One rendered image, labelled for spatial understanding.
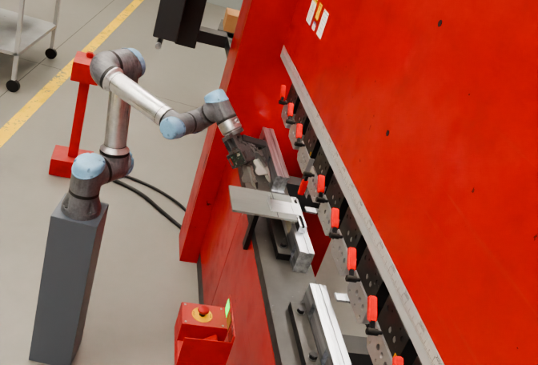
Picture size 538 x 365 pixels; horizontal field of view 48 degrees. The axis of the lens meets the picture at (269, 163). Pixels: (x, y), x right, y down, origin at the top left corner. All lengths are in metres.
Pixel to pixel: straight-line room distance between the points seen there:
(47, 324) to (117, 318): 0.50
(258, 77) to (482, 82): 1.85
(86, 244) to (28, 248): 1.09
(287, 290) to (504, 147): 1.17
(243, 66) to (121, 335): 1.44
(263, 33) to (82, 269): 1.38
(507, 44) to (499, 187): 0.30
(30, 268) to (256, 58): 1.59
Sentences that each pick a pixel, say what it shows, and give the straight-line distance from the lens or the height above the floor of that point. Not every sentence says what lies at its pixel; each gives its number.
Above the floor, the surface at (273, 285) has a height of 0.88.
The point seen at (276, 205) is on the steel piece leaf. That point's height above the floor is 1.00.
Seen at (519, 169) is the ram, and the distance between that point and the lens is 1.22.
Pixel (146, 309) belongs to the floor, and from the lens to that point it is 3.29.
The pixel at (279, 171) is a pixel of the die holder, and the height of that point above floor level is 0.97.
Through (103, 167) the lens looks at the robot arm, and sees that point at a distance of 2.40.
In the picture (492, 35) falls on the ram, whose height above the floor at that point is 2.00.
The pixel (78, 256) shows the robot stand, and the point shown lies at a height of 0.62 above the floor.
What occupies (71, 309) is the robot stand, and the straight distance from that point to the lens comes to 2.72.
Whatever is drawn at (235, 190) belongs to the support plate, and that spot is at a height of 1.00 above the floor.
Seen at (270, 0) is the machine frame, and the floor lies 1.59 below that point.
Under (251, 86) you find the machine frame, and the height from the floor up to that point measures 1.15.
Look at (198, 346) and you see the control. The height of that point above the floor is 0.78.
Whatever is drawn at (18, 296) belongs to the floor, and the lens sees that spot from 3.27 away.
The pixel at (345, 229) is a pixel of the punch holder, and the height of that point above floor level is 1.28.
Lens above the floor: 2.20
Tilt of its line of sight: 26 degrees down
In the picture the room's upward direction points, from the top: 18 degrees clockwise
